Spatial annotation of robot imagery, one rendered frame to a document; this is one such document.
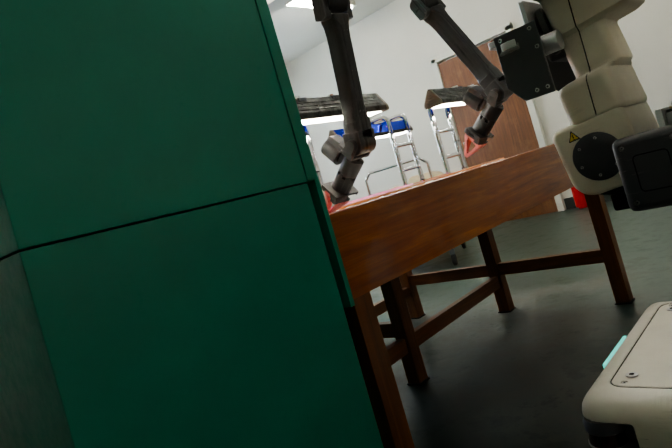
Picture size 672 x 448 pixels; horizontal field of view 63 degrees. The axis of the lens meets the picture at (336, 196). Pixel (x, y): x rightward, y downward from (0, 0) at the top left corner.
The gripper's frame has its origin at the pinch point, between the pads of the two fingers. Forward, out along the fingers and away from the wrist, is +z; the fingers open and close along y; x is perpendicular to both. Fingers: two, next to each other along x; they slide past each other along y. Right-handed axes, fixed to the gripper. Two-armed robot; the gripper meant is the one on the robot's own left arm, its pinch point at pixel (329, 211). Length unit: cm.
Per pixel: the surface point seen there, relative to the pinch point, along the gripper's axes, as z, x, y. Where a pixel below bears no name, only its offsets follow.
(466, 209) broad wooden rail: -18.8, 28.2, -20.4
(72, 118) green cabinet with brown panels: -44, 6, 82
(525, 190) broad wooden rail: -17, 29, -61
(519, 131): 98, -109, -472
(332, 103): -21.9, -23.3, -12.3
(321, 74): 196, -400, -474
